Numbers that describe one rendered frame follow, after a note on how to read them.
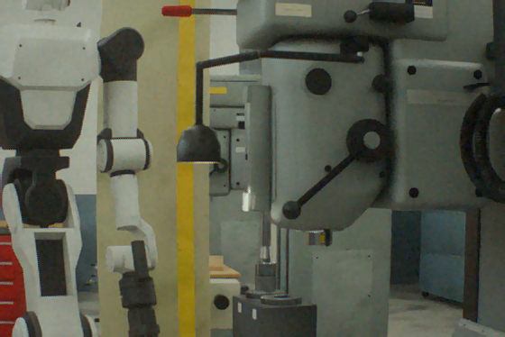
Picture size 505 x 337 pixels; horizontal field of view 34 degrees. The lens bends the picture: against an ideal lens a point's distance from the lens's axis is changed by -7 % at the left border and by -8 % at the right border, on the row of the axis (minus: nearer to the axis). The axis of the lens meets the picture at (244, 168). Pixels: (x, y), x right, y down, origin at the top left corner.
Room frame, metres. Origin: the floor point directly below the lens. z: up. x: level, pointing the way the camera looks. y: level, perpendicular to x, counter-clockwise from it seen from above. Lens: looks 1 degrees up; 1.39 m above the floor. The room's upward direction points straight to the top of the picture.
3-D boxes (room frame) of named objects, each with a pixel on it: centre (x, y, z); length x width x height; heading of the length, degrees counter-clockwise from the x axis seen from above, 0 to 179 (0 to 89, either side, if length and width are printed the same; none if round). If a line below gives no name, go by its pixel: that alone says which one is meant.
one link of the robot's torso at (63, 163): (2.11, 0.55, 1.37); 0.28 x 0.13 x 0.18; 30
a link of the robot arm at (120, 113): (2.15, 0.31, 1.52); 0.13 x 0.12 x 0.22; 117
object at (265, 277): (1.94, -0.05, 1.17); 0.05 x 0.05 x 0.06
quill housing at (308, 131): (1.49, -0.13, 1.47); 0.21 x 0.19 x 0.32; 12
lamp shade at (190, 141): (1.42, 0.07, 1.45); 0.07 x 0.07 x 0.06
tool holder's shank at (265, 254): (1.94, -0.05, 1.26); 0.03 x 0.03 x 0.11
